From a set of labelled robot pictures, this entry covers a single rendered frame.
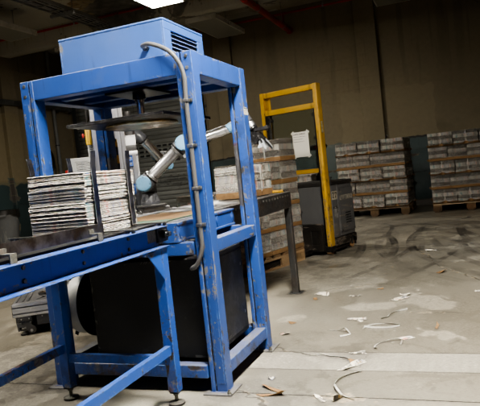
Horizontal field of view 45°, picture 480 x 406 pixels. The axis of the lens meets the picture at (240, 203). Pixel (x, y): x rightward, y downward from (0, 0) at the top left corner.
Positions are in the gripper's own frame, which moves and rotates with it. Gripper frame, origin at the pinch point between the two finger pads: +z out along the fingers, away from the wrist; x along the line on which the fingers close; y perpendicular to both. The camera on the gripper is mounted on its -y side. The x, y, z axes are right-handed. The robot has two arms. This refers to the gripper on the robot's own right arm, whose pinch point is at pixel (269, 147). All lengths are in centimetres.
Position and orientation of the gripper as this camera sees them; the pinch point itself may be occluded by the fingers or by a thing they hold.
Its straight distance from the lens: 420.4
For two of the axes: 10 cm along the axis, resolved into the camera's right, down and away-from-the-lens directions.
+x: -4.5, 1.0, -8.9
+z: 5.4, 8.2, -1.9
